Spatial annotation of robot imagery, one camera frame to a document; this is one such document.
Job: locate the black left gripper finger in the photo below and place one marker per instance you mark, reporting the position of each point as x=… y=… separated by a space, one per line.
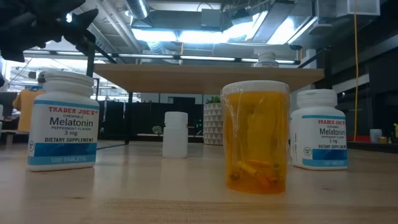
x=84 y=40
x=84 y=20

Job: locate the white melatonin supplement bottle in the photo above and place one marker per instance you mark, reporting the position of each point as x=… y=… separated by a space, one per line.
x=63 y=124
x=320 y=133
x=266 y=59

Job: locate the small translucent white bottle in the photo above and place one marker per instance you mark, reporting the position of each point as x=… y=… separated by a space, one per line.
x=175 y=134

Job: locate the orange pill bottle white cap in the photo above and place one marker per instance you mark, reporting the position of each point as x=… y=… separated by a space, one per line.
x=255 y=137

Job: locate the wooden shelf with black legs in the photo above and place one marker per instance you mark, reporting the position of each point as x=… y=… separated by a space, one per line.
x=202 y=79

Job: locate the person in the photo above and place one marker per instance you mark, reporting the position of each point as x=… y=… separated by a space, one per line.
x=26 y=105

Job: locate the black partition panels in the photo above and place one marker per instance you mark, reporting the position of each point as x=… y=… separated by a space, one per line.
x=115 y=118

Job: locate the small green plant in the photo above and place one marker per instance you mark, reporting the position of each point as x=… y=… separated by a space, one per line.
x=157 y=129

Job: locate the bright ceiling light panel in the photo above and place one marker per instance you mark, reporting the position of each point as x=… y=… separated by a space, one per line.
x=202 y=35

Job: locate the succulent in patterned grey pot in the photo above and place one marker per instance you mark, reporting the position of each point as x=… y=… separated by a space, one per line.
x=213 y=124

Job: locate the white ceiling unit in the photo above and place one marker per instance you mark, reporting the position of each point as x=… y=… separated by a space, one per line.
x=357 y=7

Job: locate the red flat object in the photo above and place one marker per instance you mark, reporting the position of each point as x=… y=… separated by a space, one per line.
x=357 y=138

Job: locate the white cup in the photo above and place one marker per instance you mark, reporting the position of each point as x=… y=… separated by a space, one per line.
x=375 y=135

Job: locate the small yellow container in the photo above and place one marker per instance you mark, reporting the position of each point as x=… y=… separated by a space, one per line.
x=383 y=140

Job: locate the silver ventilation duct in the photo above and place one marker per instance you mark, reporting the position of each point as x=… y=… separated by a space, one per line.
x=136 y=7

